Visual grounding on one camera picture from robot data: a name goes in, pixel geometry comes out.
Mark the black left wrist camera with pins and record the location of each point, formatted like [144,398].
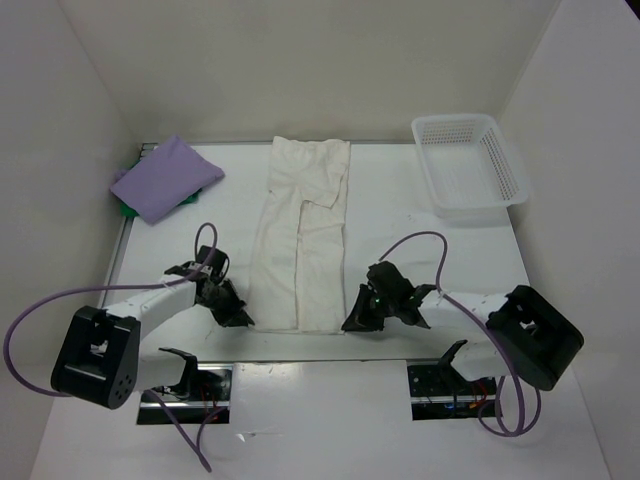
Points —
[209,264]

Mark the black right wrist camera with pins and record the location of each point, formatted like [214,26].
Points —
[386,280]

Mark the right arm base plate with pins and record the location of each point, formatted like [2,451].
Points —
[439,393]

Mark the purple t-shirt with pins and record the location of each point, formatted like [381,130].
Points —
[175,146]

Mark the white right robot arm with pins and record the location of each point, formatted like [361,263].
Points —
[499,334]

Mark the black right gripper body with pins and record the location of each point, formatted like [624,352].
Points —
[372,309]

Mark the green t-shirt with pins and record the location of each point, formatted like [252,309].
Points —
[192,197]

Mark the white plastic basket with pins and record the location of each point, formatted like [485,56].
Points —
[468,165]

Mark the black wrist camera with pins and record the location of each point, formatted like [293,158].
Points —
[386,280]
[209,264]

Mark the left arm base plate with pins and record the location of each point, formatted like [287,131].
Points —
[210,392]

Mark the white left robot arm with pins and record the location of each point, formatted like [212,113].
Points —
[100,360]

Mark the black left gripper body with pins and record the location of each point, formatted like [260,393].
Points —
[225,304]

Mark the white t-shirt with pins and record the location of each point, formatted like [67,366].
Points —
[296,280]

